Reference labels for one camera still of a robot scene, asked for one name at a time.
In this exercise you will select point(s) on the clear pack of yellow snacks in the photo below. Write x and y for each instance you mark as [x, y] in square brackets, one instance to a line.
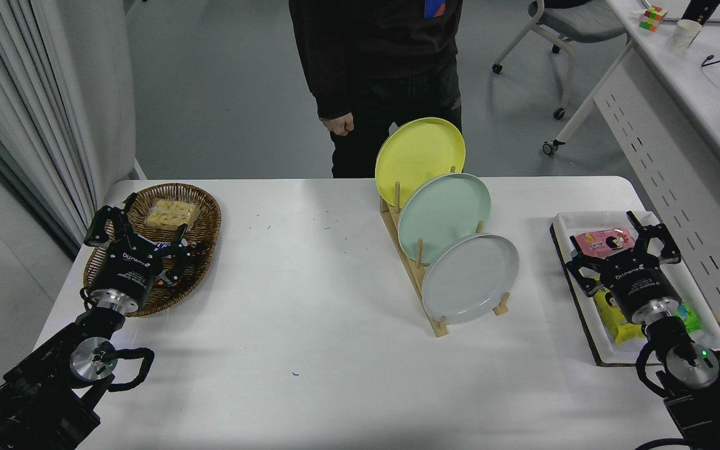
[172, 214]

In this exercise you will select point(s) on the white tray with dark base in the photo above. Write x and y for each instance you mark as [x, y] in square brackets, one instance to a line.
[585, 222]

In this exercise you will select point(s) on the pale green plate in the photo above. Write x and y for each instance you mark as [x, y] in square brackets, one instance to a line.
[441, 212]

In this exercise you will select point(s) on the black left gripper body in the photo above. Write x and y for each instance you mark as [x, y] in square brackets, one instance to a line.
[125, 272]

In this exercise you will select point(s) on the white curtain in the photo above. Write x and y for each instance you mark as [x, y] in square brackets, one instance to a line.
[10, 94]

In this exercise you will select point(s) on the white office desk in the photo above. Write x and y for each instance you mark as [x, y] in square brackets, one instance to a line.
[666, 156]

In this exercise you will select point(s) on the pink snack pack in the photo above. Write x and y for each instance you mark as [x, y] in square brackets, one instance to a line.
[597, 240]

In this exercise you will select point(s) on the grey plate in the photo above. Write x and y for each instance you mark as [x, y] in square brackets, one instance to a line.
[469, 278]

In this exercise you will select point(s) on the person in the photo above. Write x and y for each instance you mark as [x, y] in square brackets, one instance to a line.
[372, 62]

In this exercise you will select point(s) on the black tall object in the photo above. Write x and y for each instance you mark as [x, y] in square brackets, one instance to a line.
[700, 11]

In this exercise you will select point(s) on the brown wicker basket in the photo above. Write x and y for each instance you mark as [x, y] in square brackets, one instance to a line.
[204, 212]

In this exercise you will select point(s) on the person's right hand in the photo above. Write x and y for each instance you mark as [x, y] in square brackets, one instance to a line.
[338, 125]

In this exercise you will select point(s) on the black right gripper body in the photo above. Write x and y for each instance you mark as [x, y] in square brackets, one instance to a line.
[641, 287]

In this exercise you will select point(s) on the wooden plate rack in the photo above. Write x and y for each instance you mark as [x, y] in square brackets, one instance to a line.
[441, 329]

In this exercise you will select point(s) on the blue white snack packet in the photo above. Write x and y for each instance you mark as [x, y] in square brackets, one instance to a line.
[159, 240]

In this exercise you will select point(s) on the grey office chair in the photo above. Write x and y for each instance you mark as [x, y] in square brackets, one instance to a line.
[579, 22]

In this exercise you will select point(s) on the white paper cup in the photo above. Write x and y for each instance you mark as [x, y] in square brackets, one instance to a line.
[685, 34]

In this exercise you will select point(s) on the yellow snack bar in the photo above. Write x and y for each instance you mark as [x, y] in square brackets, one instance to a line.
[616, 322]

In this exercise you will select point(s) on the green snack bar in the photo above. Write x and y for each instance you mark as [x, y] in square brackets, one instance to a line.
[688, 317]

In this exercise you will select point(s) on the yellow plate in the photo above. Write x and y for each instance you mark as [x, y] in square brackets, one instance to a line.
[416, 156]

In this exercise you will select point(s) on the colourful puzzle cube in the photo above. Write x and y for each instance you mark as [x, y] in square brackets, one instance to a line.
[652, 17]

